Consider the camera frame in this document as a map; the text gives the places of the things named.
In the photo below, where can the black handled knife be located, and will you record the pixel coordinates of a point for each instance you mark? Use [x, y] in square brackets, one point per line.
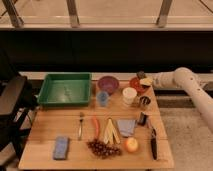
[153, 140]

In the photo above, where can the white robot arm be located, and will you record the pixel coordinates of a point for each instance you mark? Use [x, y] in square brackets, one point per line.
[187, 80]

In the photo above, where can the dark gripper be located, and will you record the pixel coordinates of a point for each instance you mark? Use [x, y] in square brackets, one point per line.
[141, 75]

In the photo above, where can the blue folded cloth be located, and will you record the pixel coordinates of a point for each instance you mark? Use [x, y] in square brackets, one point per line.
[126, 127]

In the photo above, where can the bunch of dark grapes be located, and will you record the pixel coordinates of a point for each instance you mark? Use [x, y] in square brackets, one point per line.
[102, 150]

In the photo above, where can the yellow red apple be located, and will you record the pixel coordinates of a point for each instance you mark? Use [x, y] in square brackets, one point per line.
[131, 145]

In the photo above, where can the dark cylindrical can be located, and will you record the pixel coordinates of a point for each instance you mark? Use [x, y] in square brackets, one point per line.
[142, 119]

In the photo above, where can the white cup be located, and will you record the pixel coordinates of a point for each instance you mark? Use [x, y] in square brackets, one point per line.
[129, 94]

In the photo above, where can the purple bowl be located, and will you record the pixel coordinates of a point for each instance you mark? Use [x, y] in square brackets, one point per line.
[108, 83]

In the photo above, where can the yellow eraser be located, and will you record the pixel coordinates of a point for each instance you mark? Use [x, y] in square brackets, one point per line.
[146, 81]

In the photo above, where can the black chair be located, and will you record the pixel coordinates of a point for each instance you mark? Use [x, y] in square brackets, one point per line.
[16, 101]

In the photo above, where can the red bowl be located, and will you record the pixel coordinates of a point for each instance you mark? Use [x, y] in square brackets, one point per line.
[134, 83]

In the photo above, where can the blue plastic cup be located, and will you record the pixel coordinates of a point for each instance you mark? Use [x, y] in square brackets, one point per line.
[102, 98]

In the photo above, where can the green plastic tray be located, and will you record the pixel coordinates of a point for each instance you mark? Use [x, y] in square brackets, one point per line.
[65, 90]

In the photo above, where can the orange carrot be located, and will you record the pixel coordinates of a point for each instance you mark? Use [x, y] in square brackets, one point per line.
[96, 126]

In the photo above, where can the metal fork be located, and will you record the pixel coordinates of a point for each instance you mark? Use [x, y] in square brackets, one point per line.
[80, 126]

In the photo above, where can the small dark metal cup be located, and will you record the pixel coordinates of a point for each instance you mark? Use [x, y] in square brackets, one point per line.
[144, 101]

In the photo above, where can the blue sponge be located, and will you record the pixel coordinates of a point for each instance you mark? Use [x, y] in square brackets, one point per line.
[60, 148]

